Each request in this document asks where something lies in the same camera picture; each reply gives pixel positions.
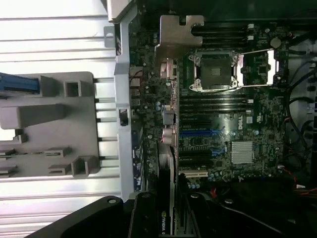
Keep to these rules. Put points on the black open PC case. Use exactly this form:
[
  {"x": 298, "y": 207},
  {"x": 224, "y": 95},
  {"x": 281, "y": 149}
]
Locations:
[{"x": 123, "y": 74}]

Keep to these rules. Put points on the white PCI slot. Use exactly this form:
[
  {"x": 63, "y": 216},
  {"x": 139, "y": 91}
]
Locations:
[{"x": 194, "y": 174}]

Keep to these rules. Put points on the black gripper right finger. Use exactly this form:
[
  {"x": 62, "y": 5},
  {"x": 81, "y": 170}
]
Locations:
[{"x": 230, "y": 218}]

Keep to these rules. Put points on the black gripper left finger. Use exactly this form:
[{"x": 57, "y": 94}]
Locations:
[{"x": 104, "y": 218}]

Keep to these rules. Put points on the metal socket cover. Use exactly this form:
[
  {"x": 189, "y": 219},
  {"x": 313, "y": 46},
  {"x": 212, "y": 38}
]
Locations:
[{"x": 271, "y": 67}]

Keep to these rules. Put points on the black RAM slot bank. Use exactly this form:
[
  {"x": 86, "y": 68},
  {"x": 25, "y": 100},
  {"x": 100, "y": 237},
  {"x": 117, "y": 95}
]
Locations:
[
  {"x": 223, "y": 32},
  {"x": 215, "y": 104}
]

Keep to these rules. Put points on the grey plastic parts rack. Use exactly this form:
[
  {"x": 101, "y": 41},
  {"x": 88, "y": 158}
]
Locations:
[{"x": 49, "y": 116}]

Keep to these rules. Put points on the hard disk with blue caddy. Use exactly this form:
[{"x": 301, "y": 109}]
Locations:
[{"x": 17, "y": 84}]

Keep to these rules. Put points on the green Dell motherboard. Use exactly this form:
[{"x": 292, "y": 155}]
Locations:
[{"x": 267, "y": 124}]

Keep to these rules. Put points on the CPU socket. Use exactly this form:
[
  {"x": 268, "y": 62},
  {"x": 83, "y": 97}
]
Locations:
[{"x": 214, "y": 72}]

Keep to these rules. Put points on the silver chipset heatsink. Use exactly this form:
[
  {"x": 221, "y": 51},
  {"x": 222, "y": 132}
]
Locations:
[{"x": 242, "y": 152}]

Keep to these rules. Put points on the blue expansion slot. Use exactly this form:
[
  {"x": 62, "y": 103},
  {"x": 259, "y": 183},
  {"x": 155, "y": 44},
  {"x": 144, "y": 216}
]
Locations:
[{"x": 198, "y": 133}]

